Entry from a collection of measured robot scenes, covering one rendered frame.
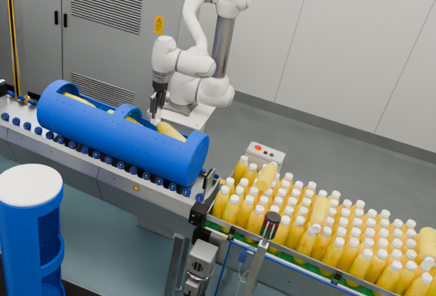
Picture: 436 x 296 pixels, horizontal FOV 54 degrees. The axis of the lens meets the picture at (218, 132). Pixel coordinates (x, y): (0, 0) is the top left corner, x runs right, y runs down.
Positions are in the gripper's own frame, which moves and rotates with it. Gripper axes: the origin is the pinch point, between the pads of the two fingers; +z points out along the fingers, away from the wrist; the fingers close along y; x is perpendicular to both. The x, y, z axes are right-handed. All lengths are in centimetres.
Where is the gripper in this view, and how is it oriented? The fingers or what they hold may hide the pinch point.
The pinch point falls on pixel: (156, 116)
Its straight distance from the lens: 214.2
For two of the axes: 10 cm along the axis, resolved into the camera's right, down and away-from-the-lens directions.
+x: 9.1, 3.5, -2.3
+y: -3.8, 4.4, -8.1
